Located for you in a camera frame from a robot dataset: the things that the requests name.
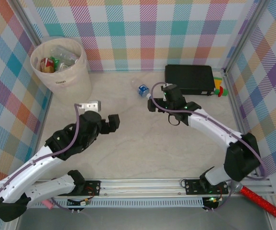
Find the pink marker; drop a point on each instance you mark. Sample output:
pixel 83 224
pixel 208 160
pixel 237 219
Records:
pixel 48 204

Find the beige waste bin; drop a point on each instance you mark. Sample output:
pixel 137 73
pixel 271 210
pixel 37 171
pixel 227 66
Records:
pixel 63 93

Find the black hard case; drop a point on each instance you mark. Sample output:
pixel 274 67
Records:
pixel 188 76

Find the aluminium side rail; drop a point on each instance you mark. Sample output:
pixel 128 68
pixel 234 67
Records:
pixel 238 107

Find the crushed green bottle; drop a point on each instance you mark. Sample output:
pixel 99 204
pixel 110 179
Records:
pixel 56 61

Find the aluminium front rail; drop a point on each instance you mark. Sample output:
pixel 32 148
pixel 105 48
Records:
pixel 140 188

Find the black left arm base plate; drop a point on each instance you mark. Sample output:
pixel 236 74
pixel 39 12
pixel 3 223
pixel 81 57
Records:
pixel 93 188

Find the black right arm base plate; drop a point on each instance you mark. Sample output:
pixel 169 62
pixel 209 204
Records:
pixel 192 187

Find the aluminium frame post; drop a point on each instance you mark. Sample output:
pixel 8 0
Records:
pixel 29 22
pixel 246 36

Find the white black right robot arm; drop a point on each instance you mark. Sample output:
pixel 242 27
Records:
pixel 212 129

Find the red glitter microphone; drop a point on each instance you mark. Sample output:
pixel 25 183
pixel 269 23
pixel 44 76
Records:
pixel 259 201

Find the blue label bottle white cap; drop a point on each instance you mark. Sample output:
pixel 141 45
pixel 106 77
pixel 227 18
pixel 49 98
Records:
pixel 142 89

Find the yellow green red toy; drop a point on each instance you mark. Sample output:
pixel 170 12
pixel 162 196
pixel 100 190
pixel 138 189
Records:
pixel 220 89

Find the red juice carton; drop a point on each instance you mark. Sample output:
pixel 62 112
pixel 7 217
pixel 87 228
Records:
pixel 47 64

